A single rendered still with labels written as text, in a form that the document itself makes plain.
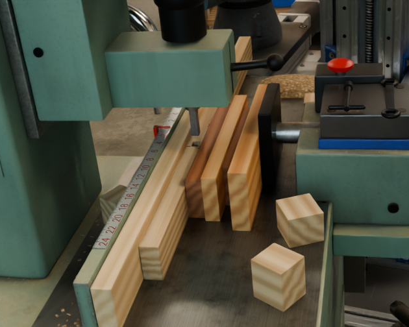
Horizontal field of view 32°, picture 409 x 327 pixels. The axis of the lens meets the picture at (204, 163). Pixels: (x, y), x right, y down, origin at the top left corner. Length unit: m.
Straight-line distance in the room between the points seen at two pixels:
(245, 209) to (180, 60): 0.18
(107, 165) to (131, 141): 1.90
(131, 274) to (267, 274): 0.13
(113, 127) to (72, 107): 2.39
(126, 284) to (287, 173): 0.28
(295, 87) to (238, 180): 0.36
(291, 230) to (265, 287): 0.09
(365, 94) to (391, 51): 0.72
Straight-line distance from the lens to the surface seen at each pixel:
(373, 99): 0.80
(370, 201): 0.81
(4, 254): 0.91
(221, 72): 0.79
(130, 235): 0.69
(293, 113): 1.01
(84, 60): 0.78
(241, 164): 0.74
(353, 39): 1.56
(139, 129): 3.14
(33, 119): 0.83
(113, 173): 1.12
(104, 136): 3.13
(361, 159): 0.78
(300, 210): 0.73
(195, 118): 0.85
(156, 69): 0.80
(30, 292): 0.91
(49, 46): 0.79
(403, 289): 1.79
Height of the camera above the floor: 1.33
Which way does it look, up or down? 28 degrees down
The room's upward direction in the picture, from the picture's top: 6 degrees counter-clockwise
